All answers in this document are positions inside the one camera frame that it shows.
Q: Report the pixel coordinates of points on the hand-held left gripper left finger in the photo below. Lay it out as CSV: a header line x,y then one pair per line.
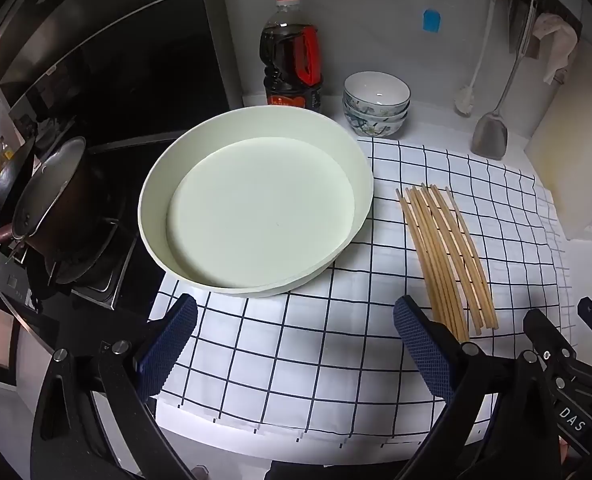
x,y
168,347

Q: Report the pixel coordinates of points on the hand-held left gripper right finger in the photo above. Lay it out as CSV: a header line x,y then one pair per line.
x,y
421,345

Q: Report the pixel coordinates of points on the bunch of wooden chopsticks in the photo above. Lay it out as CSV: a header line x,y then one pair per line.
x,y
441,260

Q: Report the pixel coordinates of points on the round white plastic basin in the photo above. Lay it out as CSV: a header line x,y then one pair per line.
x,y
256,210

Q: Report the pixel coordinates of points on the white black checked cloth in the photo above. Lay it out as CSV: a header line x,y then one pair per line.
x,y
326,350

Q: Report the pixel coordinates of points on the white cutting board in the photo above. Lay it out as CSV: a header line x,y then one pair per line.
x,y
576,160

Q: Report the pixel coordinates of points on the black gas stove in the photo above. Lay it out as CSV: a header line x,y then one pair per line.
x,y
118,170

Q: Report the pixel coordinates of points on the dark cooking pot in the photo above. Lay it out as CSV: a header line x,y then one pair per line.
x,y
55,195

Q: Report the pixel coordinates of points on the metal cooking spatula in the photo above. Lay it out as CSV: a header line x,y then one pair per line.
x,y
491,135

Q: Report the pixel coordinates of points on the white floral ceramic bowl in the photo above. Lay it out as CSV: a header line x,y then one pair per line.
x,y
393,116
376,90
376,130

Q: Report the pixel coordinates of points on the white dish brush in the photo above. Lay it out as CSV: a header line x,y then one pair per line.
x,y
466,102

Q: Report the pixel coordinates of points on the pink hanging cloth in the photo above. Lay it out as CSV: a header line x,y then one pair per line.
x,y
558,45

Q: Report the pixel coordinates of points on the steel range hood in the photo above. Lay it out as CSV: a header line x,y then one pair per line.
x,y
100,35

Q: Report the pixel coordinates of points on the dark soy sauce bottle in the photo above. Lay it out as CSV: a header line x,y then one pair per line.
x,y
288,50

